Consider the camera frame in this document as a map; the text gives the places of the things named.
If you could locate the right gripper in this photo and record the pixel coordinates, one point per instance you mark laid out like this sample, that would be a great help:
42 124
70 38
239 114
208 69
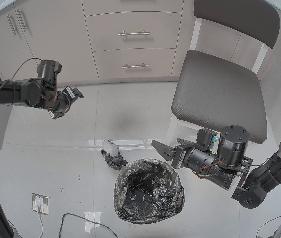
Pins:
192 157

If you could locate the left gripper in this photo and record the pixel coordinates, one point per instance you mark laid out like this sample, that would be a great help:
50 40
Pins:
64 102

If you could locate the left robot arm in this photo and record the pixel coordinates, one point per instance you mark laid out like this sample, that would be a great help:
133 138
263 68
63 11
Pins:
32 93

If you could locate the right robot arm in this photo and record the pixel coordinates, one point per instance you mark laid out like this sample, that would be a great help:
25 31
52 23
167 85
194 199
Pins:
232 145

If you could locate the black plastic bag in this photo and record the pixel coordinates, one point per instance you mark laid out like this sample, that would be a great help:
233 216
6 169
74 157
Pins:
135 172

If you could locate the crumpled black plastic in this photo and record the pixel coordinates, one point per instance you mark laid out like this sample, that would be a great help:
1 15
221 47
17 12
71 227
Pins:
115 160

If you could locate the crumpled clear plastic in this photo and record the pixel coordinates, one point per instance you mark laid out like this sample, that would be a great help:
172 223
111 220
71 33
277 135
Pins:
110 146

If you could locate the beige cabinet with drawers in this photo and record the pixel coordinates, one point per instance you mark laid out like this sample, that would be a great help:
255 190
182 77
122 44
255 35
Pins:
61 33

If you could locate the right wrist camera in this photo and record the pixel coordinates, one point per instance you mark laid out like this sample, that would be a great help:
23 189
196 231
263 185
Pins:
205 137

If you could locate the grey chair with white frame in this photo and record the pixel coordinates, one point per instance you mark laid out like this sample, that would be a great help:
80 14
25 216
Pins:
217 88

